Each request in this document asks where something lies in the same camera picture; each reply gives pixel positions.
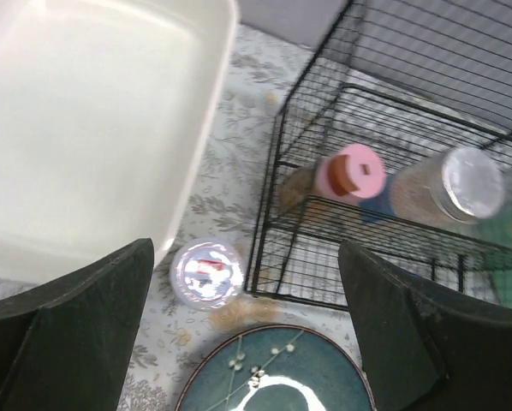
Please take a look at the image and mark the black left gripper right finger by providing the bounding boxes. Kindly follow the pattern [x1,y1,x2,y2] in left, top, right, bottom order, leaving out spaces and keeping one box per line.
[338,240,512,410]

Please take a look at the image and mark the pink lid toothpick jar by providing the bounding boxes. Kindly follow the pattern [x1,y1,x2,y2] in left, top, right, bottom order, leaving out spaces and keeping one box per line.
[278,144,386,211]

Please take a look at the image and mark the blue ceramic plate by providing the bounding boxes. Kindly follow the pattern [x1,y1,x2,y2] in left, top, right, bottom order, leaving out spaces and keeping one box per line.
[176,325,376,411]

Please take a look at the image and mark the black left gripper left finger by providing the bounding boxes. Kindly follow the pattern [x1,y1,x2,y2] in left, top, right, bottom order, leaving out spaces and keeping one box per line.
[0,239,154,410]

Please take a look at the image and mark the brown sauce jar white lid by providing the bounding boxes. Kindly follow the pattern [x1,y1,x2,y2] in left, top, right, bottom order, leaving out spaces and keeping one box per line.
[170,237,245,311]

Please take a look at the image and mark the white rectangular basin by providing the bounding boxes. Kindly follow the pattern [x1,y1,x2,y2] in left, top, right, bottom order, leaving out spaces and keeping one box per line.
[0,1,240,283]

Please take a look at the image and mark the silver lid pepper jar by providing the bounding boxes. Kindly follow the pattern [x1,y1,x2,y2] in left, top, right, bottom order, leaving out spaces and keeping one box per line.
[358,146,506,230]

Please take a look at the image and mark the green trash bin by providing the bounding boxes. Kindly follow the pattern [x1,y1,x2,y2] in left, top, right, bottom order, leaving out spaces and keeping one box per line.
[476,203,512,308]

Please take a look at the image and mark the black wire basket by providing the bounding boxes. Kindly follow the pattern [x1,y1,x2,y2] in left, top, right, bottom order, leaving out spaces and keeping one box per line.
[244,1,512,310]

